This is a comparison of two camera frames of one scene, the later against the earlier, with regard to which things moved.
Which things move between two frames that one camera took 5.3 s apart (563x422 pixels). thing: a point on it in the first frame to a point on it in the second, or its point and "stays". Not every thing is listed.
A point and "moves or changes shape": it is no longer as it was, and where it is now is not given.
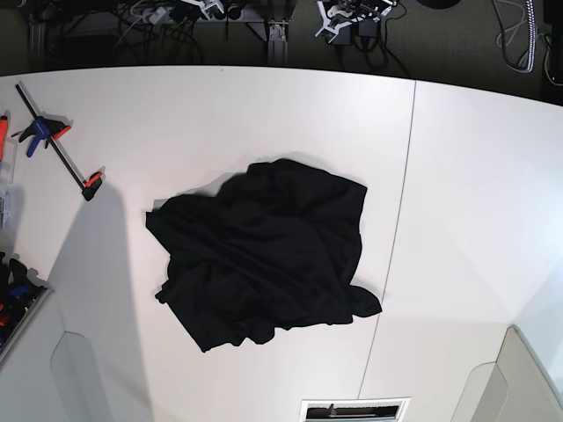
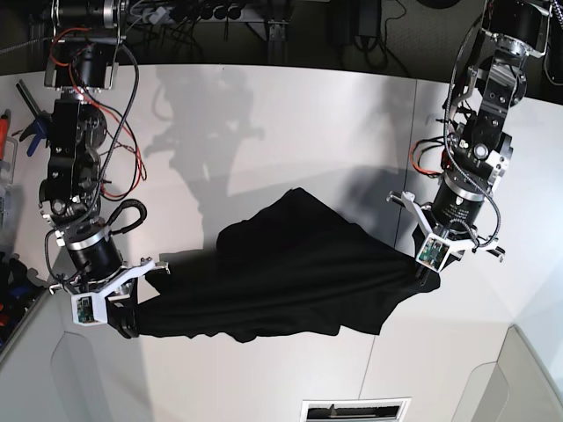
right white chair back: x=515 y=388 stays
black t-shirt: x=276 y=247 moves or changes shape
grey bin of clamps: x=21 y=301 stays
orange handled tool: x=3 y=127 stays
